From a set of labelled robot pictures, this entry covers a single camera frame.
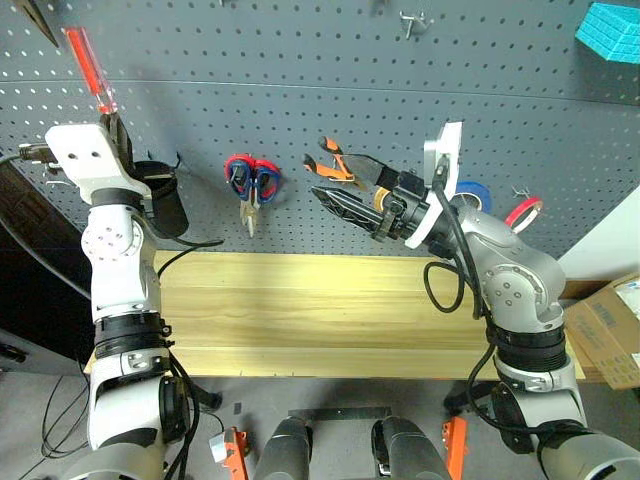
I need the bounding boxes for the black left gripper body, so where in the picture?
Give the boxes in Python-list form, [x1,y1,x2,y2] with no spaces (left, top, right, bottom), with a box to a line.
[130,159,190,239]

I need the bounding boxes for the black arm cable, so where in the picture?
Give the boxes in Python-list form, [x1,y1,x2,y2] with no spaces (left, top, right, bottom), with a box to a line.
[157,234,225,277]
[423,167,506,431]

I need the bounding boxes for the orange bracket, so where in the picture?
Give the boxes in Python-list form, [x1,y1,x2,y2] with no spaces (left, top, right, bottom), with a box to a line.
[223,426,250,480]
[442,417,470,480]

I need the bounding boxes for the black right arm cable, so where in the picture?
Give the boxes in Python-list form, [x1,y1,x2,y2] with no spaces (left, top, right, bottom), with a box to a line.
[423,167,506,431]

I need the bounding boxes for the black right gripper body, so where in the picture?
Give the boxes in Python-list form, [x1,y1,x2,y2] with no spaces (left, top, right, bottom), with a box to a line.
[372,169,432,244]

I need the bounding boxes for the orange and black pliers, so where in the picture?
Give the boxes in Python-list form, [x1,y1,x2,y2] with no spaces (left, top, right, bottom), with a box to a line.
[302,135,372,194]

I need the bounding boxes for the thin black floor cable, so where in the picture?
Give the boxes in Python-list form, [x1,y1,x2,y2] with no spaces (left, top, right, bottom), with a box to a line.
[38,374,92,460]

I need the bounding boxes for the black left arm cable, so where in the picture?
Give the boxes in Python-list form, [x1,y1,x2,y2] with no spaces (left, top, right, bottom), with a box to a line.
[157,234,225,277]

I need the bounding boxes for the dark furniture panel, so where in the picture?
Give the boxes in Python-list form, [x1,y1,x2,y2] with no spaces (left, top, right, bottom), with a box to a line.
[0,159,97,377]

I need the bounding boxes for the teal sponge block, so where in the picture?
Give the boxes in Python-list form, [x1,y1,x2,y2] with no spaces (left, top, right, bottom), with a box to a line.
[574,1,640,65]

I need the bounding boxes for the red handled screwdriver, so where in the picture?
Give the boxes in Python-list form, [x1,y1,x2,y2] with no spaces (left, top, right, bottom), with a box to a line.
[64,27,120,115]

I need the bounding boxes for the black camera cable plug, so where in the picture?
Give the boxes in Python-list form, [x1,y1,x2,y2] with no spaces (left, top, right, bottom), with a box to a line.
[0,142,57,167]

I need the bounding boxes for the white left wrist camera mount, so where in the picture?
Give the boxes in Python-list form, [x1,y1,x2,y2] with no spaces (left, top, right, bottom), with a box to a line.
[44,123,152,204]

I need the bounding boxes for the brown cardboard box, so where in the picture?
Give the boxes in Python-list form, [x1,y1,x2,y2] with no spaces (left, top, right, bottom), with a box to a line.
[562,272,640,391]

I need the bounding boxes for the red tape roll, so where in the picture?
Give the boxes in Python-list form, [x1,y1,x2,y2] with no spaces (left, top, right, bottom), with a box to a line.
[504,196,545,234]

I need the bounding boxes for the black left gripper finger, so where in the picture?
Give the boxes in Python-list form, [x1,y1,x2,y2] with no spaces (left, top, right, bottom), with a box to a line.
[112,113,135,174]
[98,113,124,162]

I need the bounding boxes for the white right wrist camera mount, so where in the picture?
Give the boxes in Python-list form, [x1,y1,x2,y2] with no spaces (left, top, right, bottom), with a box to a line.
[404,121,465,250]

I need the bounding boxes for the grey metal bar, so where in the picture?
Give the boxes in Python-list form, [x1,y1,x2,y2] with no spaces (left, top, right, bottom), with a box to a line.
[288,407,393,422]

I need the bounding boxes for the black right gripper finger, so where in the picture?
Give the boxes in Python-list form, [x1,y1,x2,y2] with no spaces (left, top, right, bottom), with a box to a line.
[310,185,391,237]
[344,152,402,191]

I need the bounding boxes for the blue tape roll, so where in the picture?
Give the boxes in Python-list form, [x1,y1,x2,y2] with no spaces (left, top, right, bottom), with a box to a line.
[455,180,494,214]

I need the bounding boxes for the black pointed tool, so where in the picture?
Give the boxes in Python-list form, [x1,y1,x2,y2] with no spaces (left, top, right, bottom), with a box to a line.
[14,0,61,49]

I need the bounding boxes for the grey metal pegboard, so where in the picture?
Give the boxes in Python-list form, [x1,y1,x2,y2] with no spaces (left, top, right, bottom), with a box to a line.
[0,0,640,259]

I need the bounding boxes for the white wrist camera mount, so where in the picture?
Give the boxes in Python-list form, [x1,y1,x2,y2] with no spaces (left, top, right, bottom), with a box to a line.
[44,123,152,204]
[404,121,465,250]

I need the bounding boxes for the red and blue scissors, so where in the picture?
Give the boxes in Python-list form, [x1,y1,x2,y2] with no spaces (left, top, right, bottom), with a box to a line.
[223,153,281,239]

